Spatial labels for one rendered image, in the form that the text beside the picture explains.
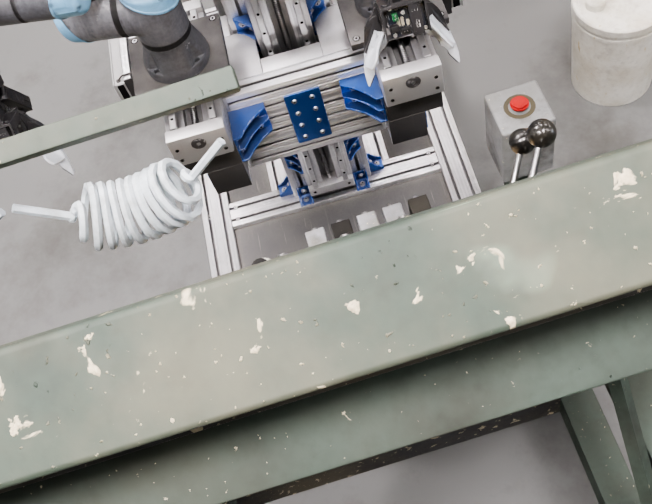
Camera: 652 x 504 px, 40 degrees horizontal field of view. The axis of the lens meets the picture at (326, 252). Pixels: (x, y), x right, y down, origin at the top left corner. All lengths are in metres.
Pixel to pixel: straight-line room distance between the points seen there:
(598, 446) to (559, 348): 1.54
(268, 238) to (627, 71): 1.27
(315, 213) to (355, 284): 2.12
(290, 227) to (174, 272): 0.49
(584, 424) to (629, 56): 1.20
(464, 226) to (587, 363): 0.29
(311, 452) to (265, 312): 0.26
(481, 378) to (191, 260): 2.24
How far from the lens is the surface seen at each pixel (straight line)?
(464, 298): 0.65
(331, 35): 2.17
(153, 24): 1.96
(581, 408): 2.45
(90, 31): 2.00
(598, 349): 0.90
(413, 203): 2.06
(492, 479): 2.57
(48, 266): 3.25
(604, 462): 2.41
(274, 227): 2.76
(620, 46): 2.97
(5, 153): 0.77
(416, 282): 0.65
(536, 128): 1.17
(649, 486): 1.75
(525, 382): 0.89
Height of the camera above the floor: 2.47
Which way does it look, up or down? 57 degrees down
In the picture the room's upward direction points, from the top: 20 degrees counter-clockwise
